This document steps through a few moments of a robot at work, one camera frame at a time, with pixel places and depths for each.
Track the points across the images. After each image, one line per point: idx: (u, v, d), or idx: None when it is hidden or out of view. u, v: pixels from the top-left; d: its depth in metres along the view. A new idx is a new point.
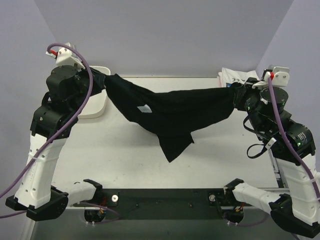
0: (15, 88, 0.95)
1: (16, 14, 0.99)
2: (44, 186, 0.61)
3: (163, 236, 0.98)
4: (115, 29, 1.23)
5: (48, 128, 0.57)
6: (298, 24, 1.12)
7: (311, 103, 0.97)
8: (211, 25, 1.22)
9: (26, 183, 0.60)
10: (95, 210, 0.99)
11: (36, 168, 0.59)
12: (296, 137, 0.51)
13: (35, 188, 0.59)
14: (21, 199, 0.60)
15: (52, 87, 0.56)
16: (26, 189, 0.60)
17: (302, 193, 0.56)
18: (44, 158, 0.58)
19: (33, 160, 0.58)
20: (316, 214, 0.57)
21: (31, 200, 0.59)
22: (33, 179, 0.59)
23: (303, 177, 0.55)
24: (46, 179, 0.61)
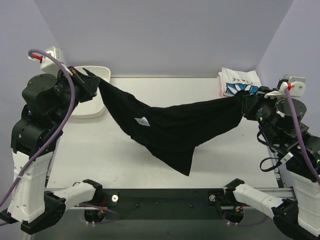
0: (9, 89, 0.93)
1: (11, 12, 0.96)
2: (35, 201, 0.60)
3: (163, 236, 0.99)
4: (113, 28, 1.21)
5: (28, 144, 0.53)
6: (298, 24, 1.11)
7: (310, 104, 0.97)
8: (210, 25, 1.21)
9: (16, 199, 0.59)
10: (95, 210, 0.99)
11: (24, 185, 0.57)
12: (317, 153, 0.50)
13: (25, 205, 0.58)
14: (13, 214, 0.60)
15: (30, 100, 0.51)
16: (17, 205, 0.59)
17: (313, 207, 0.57)
18: (29, 176, 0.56)
19: (18, 179, 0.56)
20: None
21: (23, 215, 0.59)
22: (21, 196, 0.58)
23: (317, 192, 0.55)
24: (36, 193, 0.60)
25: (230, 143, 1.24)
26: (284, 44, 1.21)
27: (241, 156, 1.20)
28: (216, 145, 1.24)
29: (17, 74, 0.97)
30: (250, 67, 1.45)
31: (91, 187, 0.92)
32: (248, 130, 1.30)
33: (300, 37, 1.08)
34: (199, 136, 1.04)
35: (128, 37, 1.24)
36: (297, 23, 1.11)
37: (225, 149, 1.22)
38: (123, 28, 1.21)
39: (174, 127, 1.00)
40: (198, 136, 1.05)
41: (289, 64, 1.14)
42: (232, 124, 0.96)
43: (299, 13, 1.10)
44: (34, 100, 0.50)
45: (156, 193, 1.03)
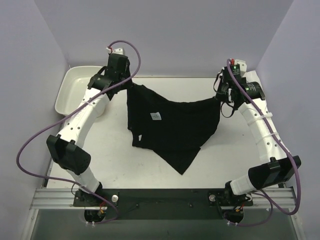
0: (17, 91, 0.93)
1: (19, 13, 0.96)
2: (83, 131, 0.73)
3: (163, 236, 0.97)
4: (115, 29, 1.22)
5: (102, 86, 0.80)
6: (294, 26, 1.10)
7: (308, 106, 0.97)
8: (211, 26, 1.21)
9: (72, 122, 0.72)
10: (95, 210, 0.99)
11: (85, 112, 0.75)
12: (249, 86, 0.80)
13: (81, 126, 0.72)
14: (64, 134, 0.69)
15: (112, 62, 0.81)
16: (71, 127, 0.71)
17: (258, 131, 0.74)
18: (94, 104, 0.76)
19: (86, 103, 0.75)
20: (273, 150, 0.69)
21: (74, 136, 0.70)
22: (79, 119, 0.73)
23: (255, 114, 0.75)
24: (86, 126, 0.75)
25: (230, 142, 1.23)
26: (280, 48, 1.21)
27: (241, 155, 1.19)
28: (217, 144, 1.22)
29: (26, 77, 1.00)
30: (250, 68, 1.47)
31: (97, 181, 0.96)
32: (248, 129, 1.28)
33: (294, 42, 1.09)
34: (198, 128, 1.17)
35: (129, 38, 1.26)
36: (292, 26, 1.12)
37: (225, 148, 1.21)
38: (126, 31, 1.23)
39: (177, 121, 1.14)
40: (194, 130, 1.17)
41: (286, 66, 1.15)
42: (218, 111, 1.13)
43: (294, 15, 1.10)
44: (114, 61, 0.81)
45: (156, 193, 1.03)
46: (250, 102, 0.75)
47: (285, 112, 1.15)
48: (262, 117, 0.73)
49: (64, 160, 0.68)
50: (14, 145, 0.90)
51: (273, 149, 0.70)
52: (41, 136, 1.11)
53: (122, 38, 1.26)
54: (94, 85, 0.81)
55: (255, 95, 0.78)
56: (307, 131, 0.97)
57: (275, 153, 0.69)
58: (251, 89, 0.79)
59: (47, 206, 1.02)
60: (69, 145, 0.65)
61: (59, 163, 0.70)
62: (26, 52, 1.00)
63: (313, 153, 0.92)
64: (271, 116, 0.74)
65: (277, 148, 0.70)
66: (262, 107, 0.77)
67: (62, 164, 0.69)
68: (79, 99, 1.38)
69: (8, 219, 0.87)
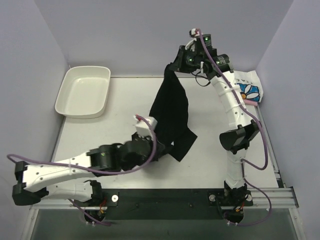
0: (17, 91, 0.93)
1: (19, 13, 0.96)
2: (43, 184, 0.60)
3: (163, 236, 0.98)
4: (115, 29, 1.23)
5: (98, 164, 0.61)
6: (293, 26, 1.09)
7: (309, 106, 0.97)
8: (211, 26, 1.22)
9: (43, 168, 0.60)
10: (95, 210, 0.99)
11: (61, 171, 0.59)
12: (219, 59, 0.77)
13: (43, 179, 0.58)
14: (27, 173, 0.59)
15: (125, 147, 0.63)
16: (37, 173, 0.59)
17: (227, 101, 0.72)
18: (73, 172, 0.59)
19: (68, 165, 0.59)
20: (240, 119, 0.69)
21: (29, 182, 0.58)
22: (51, 172, 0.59)
23: (225, 87, 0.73)
24: (52, 181, 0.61)
25: None
26: (279, 48, 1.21)
27: None
28: (218, 144, 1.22)
29: (26, 78, 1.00)
30: (251, 67, 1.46)
31: (87, 194, 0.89)
32: None
33: (293, 42, 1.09)
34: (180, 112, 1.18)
35: (129, 38, 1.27)
36: (291, 26, 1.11)
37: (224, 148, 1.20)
38: (126, 31, 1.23)
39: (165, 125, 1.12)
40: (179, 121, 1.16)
41: (285, 66, 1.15)
42: (182, 93, 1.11)
43: (294, 15, 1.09)
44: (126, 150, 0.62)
45: (156, 193, 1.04)
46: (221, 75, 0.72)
47: (285, 112, 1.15)
48: (231, 89, 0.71)
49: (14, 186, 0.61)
50: (13, 145, 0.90)
51: (240, 118, 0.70)
52: (41, 136, 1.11)
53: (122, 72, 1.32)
54: (93, 156, 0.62)
55: (224, 68, 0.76)
56: (308, 132, 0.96)
57: (241, 121, 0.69)
58: (222, 63, 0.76)
59: (47, 206, 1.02)
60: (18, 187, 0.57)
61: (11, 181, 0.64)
62: (26, 53, 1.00)
63: (314, 153, 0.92)
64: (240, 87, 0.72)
65: (244, 115, 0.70)
66: (232, 78, 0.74)
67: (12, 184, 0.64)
68: (79, 99, 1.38)
69: (8, 219, 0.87)
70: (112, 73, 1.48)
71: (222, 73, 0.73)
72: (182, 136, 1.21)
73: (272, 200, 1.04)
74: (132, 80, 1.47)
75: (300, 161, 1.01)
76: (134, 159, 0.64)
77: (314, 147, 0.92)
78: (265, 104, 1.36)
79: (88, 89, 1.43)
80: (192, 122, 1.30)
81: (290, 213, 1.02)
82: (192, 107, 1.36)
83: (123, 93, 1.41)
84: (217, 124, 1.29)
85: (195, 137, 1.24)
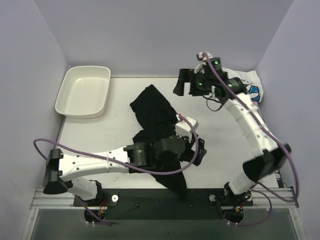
0: (16, 91, 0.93)
1: (19, 13, 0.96)
2: (77, 174, 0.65)
3: (163, 236, 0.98)
4: (115, 29, 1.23)
5: (136, 161, 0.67)
6: (293, 26, 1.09)
7: (309, 106, 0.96)
8: (211, 26, 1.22)
9: (80, 159, 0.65)
10: (96, 210, 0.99)
11: (97, 164, 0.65)
12: (230, 83, 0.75)
13: (79, 169, 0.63)
14: (64, 161, 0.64)
15: (161, 146, 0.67)
16: (73, 162, 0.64)
17: (246, 125, 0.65)
18: (110, 166, 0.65)
19: (105, 158, 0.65)
20: (264, 142, 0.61)
21: (66, 170, 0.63)
22: (87, 164, 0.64)
23: (241, 109, 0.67)
24: (85, 172, 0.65)
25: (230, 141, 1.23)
26: (279, 48, 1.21)
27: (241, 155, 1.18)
28: (218, 144, 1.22)
29: (26, 78, 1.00)
30: (251, 67, 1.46)
31: (93, 193, 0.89)
32: None
33: (293, 42, 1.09)
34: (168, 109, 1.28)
35: (129, 38, 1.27)
36: (291, 26, 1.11)
37: (225, 148, 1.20)
38: (126, 31, 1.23)
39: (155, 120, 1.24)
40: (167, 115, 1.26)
41: (285, 67, 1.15)
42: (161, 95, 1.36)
43: (294, 15, 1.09)
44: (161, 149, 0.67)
45: (156, 193, 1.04)
46: (235, 97, 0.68)
47: (286, 112, 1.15)
48: (249, 111, 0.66)
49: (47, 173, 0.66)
50: (13, 145, 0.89)
51: (264, 141, 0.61)
52: (41, 136, 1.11)
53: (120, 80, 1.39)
54: (130, 151, 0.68)
55: (238, 90, 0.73)
56: (308, 132, 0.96)
57: (265, 144, 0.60)
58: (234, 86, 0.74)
59: (47, 206, 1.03)
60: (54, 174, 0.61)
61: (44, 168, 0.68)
62: (26, 53, 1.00)
63: (314, 154, 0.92)
64: (256, 109, 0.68)
65: (266, 140, 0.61)
66: (248, 101, 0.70)
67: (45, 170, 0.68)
68: (79, 99, 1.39)
69: (8, 219, 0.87)
70: (112, 73, 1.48)
71: (235, 95, 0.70)
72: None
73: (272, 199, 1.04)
74: (132, 80, 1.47)
75: (300, 161, 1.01)
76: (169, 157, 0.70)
77: (314, 147, 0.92)
78: (265, 104, 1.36)
79: (88, 90, 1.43)
80: None
81: (290, 213, 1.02)
82: (191, 107, 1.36)
83: (123, 94, 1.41)
84: (217, 124, 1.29)
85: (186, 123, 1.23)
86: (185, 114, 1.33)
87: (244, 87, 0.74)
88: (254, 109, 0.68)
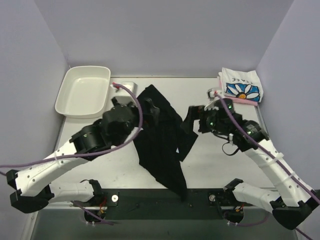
0: (16, 91, 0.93)
1: (19, 13, 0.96)
2: (39, 184, 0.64)
3: (163, 236, 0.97)
4: (115, 29, 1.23)
5: (84, 147, 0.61)
6: (293, 26, 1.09)
7: (309, 106, 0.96)
8: (211, 27, 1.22)
9: (33, 171, 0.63)
10: (96, 210, 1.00)
11: (49, 167, 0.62)
12: (248, 127, 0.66)
13: (35, 180, 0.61)
14: (18, 180, 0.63)
15: (104, 119, 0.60)
16: (28, 176, 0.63)
17: (275, 176, 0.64)
18: (61, 164, 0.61)
19: (52, 159, 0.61)
20: (297, 194, 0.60)
21: (23, 187, 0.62)
22: (40, 172, 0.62)
23: (266, 158, 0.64)
24: (47, 179, 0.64)
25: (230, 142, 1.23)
26: (279, 48, 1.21)
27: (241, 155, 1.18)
28: (218, 144, 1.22)
29: (26, 78, 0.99)
30: (251, 68, 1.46)
31: (89, 192, 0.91)
32: None
33: (293, 42, 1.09)
34: (162, 106, 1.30)
35: (129, 38, 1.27)
36: (291, 26, 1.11)
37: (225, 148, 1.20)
38: (126, 31, 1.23)
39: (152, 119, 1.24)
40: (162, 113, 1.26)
41: (285, 67, 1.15)
42: (156, 91, 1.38)
43: (294, 15, 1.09)
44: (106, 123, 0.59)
45: (156, 193, 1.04)
46: (258, 146, 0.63)
47: (286, 112, 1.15)
48: (275, 160, 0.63)
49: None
50: (13, 145, 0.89)
51: (297, 192, 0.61)
52: (41, 136, 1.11)
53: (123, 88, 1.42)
54: (76, 141, 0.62)
55: (258, 136, 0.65)
56: (308, 132, 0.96)
57: (300, 196, 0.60)
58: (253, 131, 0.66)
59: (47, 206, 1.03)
60: (13, 196, 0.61)
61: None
62: (26, 53, 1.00)
63: (315, 154, 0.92)
64: (282, 155, 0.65)
65: (300, 189, 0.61)
66: (270, 146, 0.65)
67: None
68: (79, 99, 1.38)
69: (8, 219, 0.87)
70: (112, 73, 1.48)
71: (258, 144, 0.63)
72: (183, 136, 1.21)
73: None
74: (132, 80, 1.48)
75: (300, 162, 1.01)
76: (120, 129, 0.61)
77: (315, 147, 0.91)
78: (265, 104, 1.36)
79: (87, 90, 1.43)
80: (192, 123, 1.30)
81: None
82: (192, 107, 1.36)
83: None
84: None
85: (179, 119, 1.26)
86: (184, 114, 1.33)
87: (263, 130, 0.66)
88: (280, 156, 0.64)
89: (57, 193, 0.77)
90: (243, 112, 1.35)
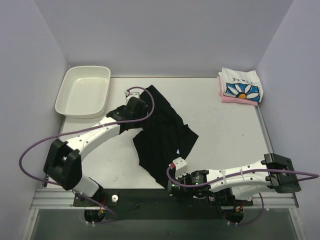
0: (16, 91, 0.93)
1: (18, 12, 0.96)
2: (88, 148, 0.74)
3: (163, 236, 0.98)
4: (115, 29, 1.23)
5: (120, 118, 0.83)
6: (293, 26, 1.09)
7: (310, 106, 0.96)
8: (211, 26, 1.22)
9: (83, 136, 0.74)
10: (95, 210, 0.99)
11: (98, 131, 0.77)
12: (194, 180, 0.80)
13: (89, 141, 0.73)
14: (72, 143, 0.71)
15: (132, 102, 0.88)
16: (80, 140, 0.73)
17: (238, 183, 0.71)
18: (108, 128, 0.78)
19: (101, 126, 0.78)
20: (258, 179, 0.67)
21: (79, 147, 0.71)
22: (90, 135, 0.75)
23: (222, 182, 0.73)
24: (93, 145, 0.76)
25: (230, 141, 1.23)
26: (279, 48, 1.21)
27: (241, 155, 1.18)
28: (218, 144, 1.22)
29: (25, 78, 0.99)
30: (251, 68, 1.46)
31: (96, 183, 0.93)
32: (248, 129, 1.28)
33: (292, 42, 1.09)
34: (163, 106, 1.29)
35: (128, 38, 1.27)
36: (291, 27, 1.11)
37: (226, 148, 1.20)
38: (126, 31, 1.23)
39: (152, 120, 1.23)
40: (162, 113, 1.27)
41: (285, 67, 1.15)
42: (156, 91, 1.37)
43: (294, 15, 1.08)
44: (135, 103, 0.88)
45: (156, 193, 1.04)
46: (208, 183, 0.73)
47: (286, 112, 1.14)
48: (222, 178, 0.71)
49: (58, 169, 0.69)
50: (13, 144, 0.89)
51: (257, 176, 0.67)
52: (41, 136, 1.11)
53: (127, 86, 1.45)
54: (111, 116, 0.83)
55: (203, 179, 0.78)
56: (309, 132, 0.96)
57: (259, 175, 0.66)
58: (199, 180, 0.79)
59: (47, 206, 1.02)
60: (73, 153, 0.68)
61: (48, 172, 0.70)
62: (26, 53, 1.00)
63: (315, 154, 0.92)
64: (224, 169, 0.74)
65: (256, 173, 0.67)
66: (215, 173, 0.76)
67: (50, 174, 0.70)
68: (79, 99, 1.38)
69: (7, 219, 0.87)
70: (112, 73, 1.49)
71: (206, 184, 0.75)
72: (183, 137, 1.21)
73: (271, 199, 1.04)
74: (132, 80, 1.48)
75: (299, 161, 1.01)
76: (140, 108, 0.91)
77: (316, 147, 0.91)
78: (265, 104, 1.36)
79: (88, 89, 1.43)
80: (192, 123, 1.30)
81: (290, 213, 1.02)
82: (192, 107, 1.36)
83: (123, 94, 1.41)
84: (217, 124, 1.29)
85: (178, 118, 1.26)
86: (184, 115, 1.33)
87: (202, 172, 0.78)
88: (224, 171, 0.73)
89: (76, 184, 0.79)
90: (243, 112, 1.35)
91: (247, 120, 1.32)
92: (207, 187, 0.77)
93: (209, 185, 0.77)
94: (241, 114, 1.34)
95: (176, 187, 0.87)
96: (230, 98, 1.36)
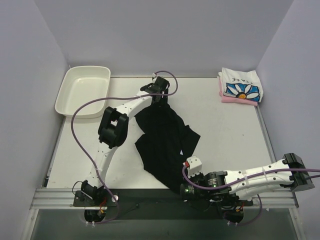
0: (16, 91, 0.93)
1: (18, 13, 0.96)
2: (132, 113, 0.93)
3: (163, 236, 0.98)
4: (114, 29, 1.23)
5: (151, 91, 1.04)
6: (293, 26, 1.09)
7: (310, 106, 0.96)
8: (211, 26, 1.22)
9: (127, 104, 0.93)
10: (95, 210, 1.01)
11: (137, 101, 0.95)
12: (211, 183, 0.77)
13: (132, 108, 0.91)
14: (121, 109, 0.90)
15: (159, 80, 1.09)
16: (125, 107, 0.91)
17: (260, 183, 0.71)
18: (144, 99, 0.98)
19: (139, 97, 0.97)
20: (282, 179, 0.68)
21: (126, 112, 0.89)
22: (132, 104, 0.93)
23: (243, 183, 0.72)
24: (134, 111, 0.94)
25: (231, 141, 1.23)
26: (278, 48, 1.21)
27: (242, 155, 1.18)
28: (218, 144, 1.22)
29: (25, 78, 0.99)
30: (250, 68, 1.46)
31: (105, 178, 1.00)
32: (248, 129, 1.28)
33: (292, 42, 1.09)
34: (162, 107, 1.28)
35: (128, 38, 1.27)
36: (291, 27, 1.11)
37: (227, 148, 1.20)
38: (126, 31, 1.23)
39: (152, 122, 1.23)
40: (161, 115, 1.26)
41: (285, 67, 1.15)
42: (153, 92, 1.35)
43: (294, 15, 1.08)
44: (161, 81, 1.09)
45: (156, 193, 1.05)
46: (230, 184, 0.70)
47: (286, 111, 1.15)
48: (246, 178, 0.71)
49: (110, 130, 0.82)
50: (13, 144, 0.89)
51: (281, 176, 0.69)
52: (41, 136, 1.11)
53: (126, 86, 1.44)
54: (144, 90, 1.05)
55: (220, 180, 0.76)
56: (309, 132, 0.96)
57: (283, 175, 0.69)
58: (216, 182, 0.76)
59: (47, 206, 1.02)
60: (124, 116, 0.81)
61: (100, 133, 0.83)
62: (26, 53, 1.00)
63: (315, 154, 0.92)
64: (245, 170, 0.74)
65: (279, 173, 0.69)
66: (233, 175, 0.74)
67: (102, 134, 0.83)
68: (79, 99, 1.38)
69: (8, 219, 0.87)
70: (112, 73, 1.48)
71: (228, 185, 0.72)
72: (186, 137, 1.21)
73: (270, 199, 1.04)
74: (132, 80, 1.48)
75: None
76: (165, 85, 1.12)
77: (316, 147, 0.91)
78: (265, 104, 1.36)
79: (88, 90, 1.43)
80: (192, 123, 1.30)
81: (290, 213, 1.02)
82: (192, 107, 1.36)
83: (123, 94, 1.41)
84: (217, 124, 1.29)
85: (178, 119, 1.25)
86: (185, 114, 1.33)
87: (219, 174, 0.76)
88: (245, 172, 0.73)
89: (108, 152, 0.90)
90: (243, 112, 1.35)
91: (247, 120, 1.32)
92: (227, 189, 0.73)
93: (229, 186, 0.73)
94: (241, 114, 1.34)
95: (190, 191, 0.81)
96: (230, 98, 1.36)
